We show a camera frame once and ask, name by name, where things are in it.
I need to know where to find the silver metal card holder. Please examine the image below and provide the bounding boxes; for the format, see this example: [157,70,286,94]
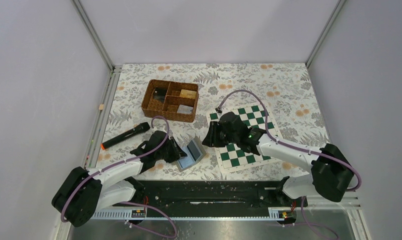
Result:
[176,136,207,172]

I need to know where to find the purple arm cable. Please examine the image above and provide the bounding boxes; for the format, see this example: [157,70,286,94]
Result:
[60,115,178,240]
[214,89,363,240]

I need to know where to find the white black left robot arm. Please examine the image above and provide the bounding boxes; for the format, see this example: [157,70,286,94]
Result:
[51,130,187,227]

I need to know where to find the green white chessboard mat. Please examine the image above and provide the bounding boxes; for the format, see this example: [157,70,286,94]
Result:
[215,103,282,174]

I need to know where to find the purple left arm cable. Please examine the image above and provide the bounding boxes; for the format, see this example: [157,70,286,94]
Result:
[60,115,178,240]

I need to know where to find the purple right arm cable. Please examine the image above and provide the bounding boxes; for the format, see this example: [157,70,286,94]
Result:
[214,89,363,240]

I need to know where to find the black cards in basket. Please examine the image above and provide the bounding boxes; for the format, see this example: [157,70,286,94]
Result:
[152,87,167,103]

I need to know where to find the silver cards in basket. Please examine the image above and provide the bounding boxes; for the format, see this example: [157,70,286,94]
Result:
[177,104,193,115]

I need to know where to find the black microphone orange tip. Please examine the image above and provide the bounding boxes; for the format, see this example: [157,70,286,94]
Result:
[101,122,150,150]

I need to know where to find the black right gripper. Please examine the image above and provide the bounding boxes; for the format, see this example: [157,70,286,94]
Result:
[202,121,239,148]

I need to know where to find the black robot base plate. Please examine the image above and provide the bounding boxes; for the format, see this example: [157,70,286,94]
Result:
[131,180,308,219]

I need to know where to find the floral patterned table mat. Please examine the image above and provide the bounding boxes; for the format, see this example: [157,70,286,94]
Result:
[95,63,330,181]

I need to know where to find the gold cards in basket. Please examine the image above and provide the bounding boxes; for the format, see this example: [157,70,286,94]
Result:
[179,89,197,99]

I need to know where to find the brown woven divided basket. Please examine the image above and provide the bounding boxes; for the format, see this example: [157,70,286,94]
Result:
[141,79,199,123]

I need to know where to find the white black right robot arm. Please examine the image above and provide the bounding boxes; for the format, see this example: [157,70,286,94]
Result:
[202,112,356,206]

